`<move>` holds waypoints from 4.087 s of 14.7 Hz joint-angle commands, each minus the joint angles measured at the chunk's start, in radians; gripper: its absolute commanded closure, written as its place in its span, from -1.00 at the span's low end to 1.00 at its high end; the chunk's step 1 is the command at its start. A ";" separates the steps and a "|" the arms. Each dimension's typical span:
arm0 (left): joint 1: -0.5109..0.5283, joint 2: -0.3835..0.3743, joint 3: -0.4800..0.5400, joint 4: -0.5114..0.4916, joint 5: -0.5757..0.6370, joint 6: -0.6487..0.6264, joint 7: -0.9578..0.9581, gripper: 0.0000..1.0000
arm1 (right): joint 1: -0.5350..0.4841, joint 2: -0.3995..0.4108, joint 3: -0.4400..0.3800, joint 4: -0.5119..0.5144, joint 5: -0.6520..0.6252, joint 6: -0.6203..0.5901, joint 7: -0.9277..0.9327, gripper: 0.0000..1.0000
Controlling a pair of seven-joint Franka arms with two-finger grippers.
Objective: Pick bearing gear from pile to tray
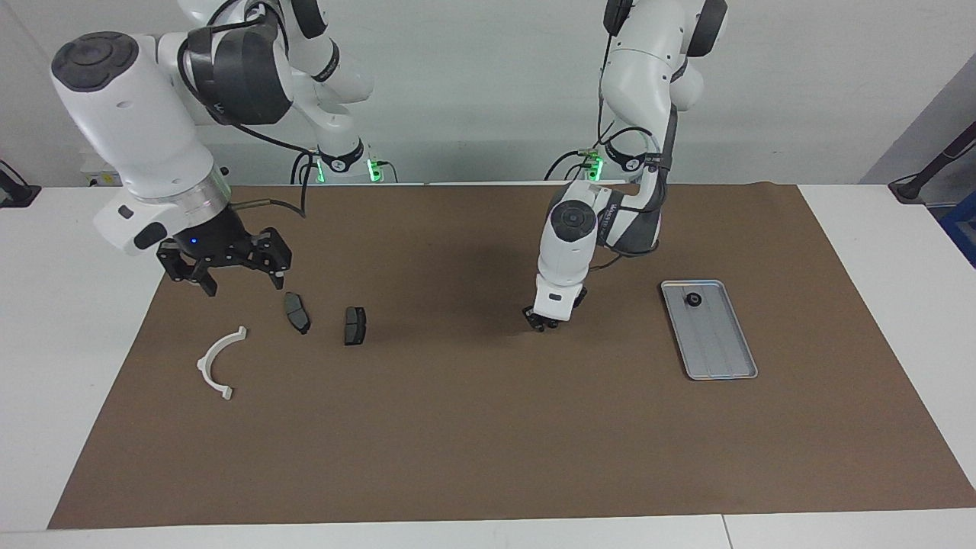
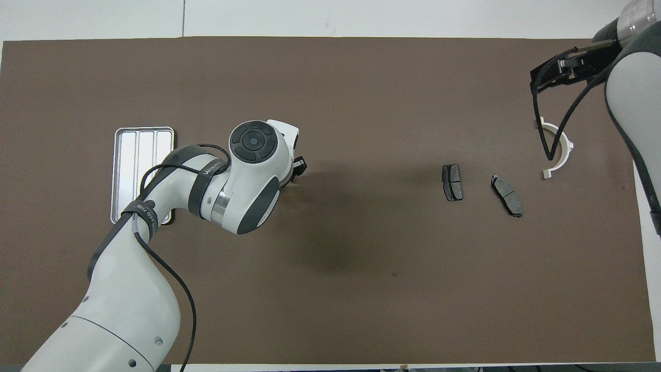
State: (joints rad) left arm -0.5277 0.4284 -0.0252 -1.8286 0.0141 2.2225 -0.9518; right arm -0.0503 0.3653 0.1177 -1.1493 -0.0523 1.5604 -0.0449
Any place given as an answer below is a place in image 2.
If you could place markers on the dark grey curved brake pad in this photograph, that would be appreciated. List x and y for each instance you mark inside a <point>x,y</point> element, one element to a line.
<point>508,197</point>

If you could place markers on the white curved plastic bracket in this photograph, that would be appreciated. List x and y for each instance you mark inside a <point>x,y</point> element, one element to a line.
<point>564,162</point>

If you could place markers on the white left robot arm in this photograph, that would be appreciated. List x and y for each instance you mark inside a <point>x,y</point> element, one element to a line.
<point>119,320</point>

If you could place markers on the dark grey rectangular brake pad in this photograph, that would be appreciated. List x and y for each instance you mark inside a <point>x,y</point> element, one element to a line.
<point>453,183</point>

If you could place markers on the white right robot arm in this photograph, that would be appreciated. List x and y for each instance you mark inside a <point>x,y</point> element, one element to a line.
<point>638,93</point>

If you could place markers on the brown table mat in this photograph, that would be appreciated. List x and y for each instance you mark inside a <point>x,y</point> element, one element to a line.
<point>361,93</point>

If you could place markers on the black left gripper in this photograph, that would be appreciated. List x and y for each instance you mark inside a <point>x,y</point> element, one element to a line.
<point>299,168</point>

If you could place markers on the silver metal tray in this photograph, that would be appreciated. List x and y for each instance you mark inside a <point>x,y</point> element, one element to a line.
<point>126,170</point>

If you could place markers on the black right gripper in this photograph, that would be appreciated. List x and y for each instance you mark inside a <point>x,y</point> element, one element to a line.
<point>599,54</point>

